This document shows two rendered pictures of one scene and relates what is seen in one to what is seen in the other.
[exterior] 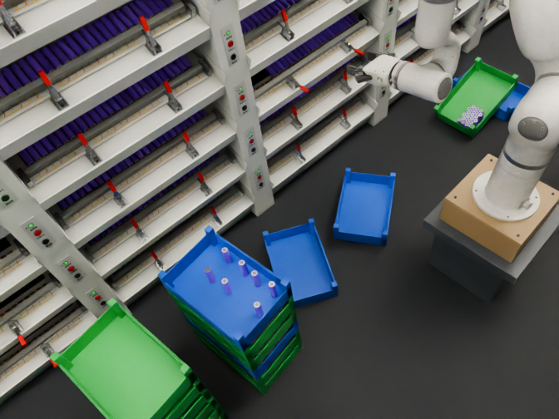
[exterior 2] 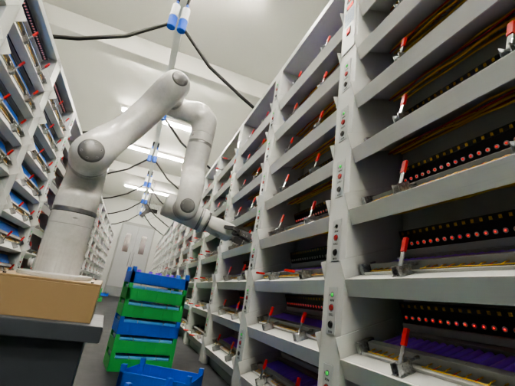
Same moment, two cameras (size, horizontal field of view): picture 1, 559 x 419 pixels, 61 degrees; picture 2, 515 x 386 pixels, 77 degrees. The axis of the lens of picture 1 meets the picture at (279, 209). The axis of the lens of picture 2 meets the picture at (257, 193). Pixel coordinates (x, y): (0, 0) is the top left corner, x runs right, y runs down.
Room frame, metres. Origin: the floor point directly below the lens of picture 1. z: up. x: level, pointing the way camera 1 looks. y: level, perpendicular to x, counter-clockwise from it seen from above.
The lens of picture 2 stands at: (1.57, -1.48, 0.39)
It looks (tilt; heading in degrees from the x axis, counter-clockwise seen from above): 19 degrees up; 105
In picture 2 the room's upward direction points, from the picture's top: 8 degrees clockwise
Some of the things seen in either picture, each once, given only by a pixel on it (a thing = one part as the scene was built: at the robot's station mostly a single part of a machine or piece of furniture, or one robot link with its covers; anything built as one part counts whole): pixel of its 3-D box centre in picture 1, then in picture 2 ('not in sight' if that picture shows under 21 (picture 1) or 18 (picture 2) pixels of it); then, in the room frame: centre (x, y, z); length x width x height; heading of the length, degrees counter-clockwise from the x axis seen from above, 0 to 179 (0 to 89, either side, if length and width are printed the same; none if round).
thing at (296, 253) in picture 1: (299, 263); (162, 376); (0.89, -0.04, 0.04); 0.30 x 0.20 x 0.08; 6
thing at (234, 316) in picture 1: (225, 284); (156, 278); (0.63, 0.18, 0.44); 0.30 x 0.20 x 0.08; 42
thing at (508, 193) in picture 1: (515, 175); (64, 244); (0.79, -0.68, 0.47); 0.19 x 0.19 x 0.18
